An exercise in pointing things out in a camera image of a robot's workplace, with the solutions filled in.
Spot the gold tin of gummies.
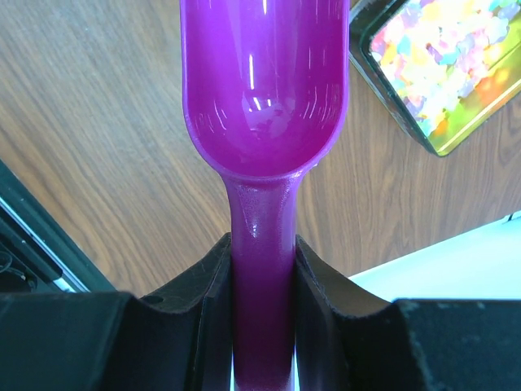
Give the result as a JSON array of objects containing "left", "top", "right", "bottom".
[{"left": 349, "top": 0, "right": 520, "bottom": 157}]

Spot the aluminium frame rail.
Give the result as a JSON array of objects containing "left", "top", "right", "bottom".
[{"left": 1, "top": 164, "right": 115, "bottom": 293}]

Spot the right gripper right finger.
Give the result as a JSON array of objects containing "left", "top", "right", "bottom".
[{"left": 295, "top": 236, "right": 427, "bottom": 390}]

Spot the purple plastic scoop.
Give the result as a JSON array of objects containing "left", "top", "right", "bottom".
[{"left": 180, "top": 1, "right": 350, "bottom": 390}]

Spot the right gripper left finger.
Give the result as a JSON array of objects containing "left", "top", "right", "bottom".
[{"left": 101, "top": 234, "right": 232, "bottom": 390}]

